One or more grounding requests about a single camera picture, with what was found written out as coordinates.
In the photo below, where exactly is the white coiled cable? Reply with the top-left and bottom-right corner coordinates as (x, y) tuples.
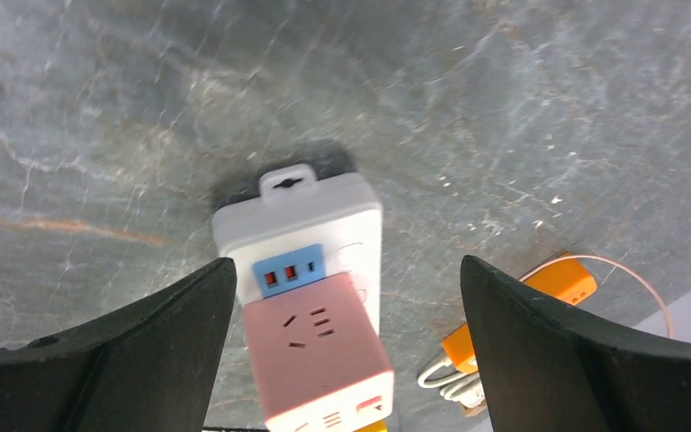
(417, 351), (487, 410)

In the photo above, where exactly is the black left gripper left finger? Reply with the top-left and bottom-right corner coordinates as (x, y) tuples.
(0, 257), (237, 431)

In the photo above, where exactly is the pink cube socket adapter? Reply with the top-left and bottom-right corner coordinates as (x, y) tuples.
(242, 273), (395, 431)

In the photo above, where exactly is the yellow cube socket adapter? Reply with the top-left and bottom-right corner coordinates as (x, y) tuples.
(355, 420), (388, 432)

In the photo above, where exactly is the white multicolour power strip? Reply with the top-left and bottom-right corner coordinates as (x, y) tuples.
(211, 164), (383, 329)

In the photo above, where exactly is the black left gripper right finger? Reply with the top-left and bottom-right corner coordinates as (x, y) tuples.
(460, 256), (691, 431)

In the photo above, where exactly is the orange power strip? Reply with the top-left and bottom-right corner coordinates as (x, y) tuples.
(441, 254), (597, 374)

